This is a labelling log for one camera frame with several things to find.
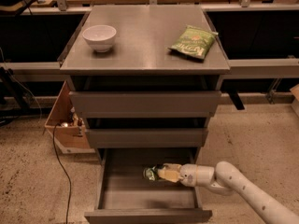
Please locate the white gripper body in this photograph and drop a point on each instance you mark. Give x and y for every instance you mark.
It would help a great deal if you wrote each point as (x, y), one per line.
(189, 174)

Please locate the green soda can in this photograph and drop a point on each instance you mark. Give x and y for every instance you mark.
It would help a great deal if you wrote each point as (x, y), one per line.
(152, 173)

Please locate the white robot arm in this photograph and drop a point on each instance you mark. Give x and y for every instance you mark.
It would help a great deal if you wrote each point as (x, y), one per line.
(222, 179)

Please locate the grey middle drawer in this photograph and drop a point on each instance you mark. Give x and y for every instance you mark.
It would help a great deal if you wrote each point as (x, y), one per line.
(140, 138)

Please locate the grey open bottom drawer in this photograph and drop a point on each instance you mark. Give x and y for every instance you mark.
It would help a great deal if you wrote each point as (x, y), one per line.
(124, 196)

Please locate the grey drawer cabinet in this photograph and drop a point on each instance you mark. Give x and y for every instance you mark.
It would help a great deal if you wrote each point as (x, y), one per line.
(146, 83)

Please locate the grey top drawer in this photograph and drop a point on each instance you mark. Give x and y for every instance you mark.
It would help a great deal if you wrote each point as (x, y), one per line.
(145, 104)

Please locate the wooden box on floor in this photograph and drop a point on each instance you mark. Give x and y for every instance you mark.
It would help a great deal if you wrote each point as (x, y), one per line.
(64, 126)

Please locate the green chip bag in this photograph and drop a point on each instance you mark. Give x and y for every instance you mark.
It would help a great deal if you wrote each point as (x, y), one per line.
(195, 42)

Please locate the white ceramic bowl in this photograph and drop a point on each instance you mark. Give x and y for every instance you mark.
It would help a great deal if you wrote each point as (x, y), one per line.
(100, 38)

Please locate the grey metal rail frame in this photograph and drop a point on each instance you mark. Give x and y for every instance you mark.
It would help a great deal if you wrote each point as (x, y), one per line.
(31, 67)

